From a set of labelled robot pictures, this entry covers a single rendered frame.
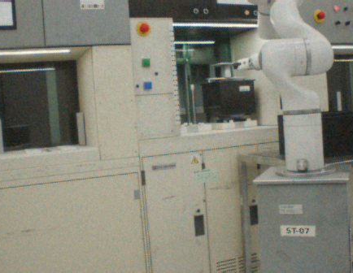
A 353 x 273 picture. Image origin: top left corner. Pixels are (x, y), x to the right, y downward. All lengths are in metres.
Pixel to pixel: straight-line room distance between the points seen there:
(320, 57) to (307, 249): 0.58
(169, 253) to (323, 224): 0.89
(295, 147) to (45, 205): 1.02
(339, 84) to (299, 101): 1.73
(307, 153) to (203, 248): 0.89
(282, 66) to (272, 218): 0.46
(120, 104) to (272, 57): 0.77
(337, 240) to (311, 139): 0.31
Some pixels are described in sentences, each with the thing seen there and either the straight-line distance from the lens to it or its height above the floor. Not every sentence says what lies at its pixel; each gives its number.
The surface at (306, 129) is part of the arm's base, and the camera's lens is 1.36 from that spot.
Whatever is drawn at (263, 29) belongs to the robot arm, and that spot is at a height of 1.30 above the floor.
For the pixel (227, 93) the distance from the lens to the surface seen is 2.28.
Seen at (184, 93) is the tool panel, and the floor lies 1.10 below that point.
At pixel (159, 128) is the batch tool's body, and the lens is 1.92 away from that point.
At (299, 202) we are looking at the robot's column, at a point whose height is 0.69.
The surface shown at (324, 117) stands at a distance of 1.75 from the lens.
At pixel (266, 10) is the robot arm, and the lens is 1.89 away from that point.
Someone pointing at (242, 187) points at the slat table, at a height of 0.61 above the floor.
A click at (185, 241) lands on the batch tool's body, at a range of 2.03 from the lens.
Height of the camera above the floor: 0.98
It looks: 3 degrees down
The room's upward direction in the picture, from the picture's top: 4 degrees counter-clockwise
